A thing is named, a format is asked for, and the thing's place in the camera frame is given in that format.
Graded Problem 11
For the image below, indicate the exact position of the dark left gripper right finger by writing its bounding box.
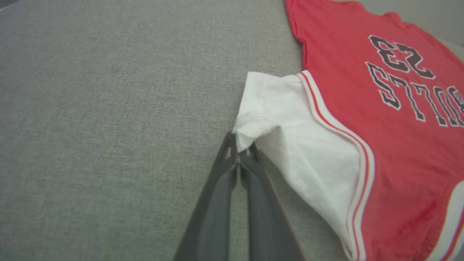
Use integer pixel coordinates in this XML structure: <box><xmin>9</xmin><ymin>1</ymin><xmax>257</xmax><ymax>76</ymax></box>
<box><xmin>239</xmin><ymin>142</ymin><xmax>306</xmax><ymax>261</ymax></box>

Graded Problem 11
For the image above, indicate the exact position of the red and white basketball jersey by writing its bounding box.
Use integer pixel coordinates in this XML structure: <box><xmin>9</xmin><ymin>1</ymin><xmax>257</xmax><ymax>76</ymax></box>
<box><xmin>232</xmin><ymin>0</ymin><xmax>464</xmax><ymax>261</ymax></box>

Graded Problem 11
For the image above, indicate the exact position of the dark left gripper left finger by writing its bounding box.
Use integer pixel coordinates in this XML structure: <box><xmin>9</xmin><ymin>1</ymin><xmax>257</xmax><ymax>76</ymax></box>
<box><xmin>173</xmin><ymin>131</ymin><xmax>240</xmax><ymax>261</ymax></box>

